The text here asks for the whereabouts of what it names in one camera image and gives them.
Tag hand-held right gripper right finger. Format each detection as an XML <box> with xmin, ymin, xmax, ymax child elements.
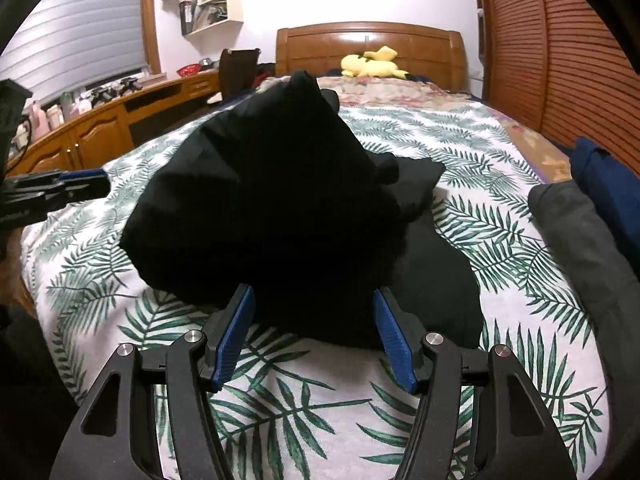
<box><xmin>372</xmin><ymin>287</ymin><xmax>571</xmax><ymax>480</ymax></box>

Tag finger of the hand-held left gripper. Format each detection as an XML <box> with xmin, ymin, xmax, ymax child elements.
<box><xmin>5</xmin><ymin>169</ymin><xmax>111</xmax><ymax>200</ymax></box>

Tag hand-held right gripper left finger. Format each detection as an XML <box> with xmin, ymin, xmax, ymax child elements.
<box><xmin>50</xmin><ymin>283</ymin><xmax>257</xmax><ymax>480</ymax></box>

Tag black garment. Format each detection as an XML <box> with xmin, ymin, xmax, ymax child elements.
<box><xmin>119</xmin><ymin>70</ymin><xmax>485</xmax><ymax>351</ymax></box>

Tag chair with dark clothes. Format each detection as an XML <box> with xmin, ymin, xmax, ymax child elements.
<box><xmin>220</xmin><ymin>47</ymin><xmax>262</xmax><ymax>101</ymax></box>

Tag wooden desk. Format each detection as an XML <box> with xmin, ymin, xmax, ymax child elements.
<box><xmin>0</xmin><ymin>67</ymin><xmax>223</xmax><ymax>181</ymax></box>

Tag grey window blind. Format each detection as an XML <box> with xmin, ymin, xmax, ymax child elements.
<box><xmin>0</xmin><ymin>0</ymin><xmax>151</xmax><ymax>111</ymax></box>

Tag black gadgets on desk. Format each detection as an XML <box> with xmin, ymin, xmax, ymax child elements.
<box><xmin>90</xmin><ymin>77</ymin><xmax>143</xmax><ymax>101</ymax></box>

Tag leaf print bed sheet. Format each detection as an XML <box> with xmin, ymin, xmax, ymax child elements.
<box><xmin>20</xmin><ymin>102</ymin><xmax>611</xmax><ymax>480</ymax></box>

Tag row of books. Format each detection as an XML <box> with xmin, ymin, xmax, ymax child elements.
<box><xmin>180</xmin><ymin>1</ymin><xmax>198</xmax><ymax>36</ymax></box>

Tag grey folded cloth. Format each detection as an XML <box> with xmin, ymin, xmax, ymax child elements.
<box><xmin>528</xmin><ymin>180</ymin><xmax>640</xmax><ymax>411</ymax></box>

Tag floral quilt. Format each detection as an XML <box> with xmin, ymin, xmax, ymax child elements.
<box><xmin>315</xmin><ymin>76</ymin><xmax>573</xmax><ymax>183</ymax></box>

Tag navy folded cloth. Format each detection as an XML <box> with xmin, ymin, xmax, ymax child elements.
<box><xmin>570</xmin><ymin>136</ymin><xmax>640</xmax><ymax>281</ymax></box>

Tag yellow plush toy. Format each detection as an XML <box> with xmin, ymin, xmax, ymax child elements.
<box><xmin>341</xmin><ymin>46</ymin><xmax>412</xmax><ymax>81</ymax></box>

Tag wooden headboard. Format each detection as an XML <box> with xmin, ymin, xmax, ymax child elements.
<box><xmin>275</xmin><ymin>22</ymin><xmax>468</xmax><ymax>93</ymax></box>

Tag wooden louvred wardrobe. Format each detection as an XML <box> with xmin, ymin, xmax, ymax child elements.
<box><xmin>472</xmin><ymin>0</ymin><xmax>640</xmax><ymax>176</ymax></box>

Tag wooden window frame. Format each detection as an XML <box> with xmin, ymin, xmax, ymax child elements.
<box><xmin>141</xmin><ymin>0</ymin><xmax>163</xmax><ymax>81</ymax></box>

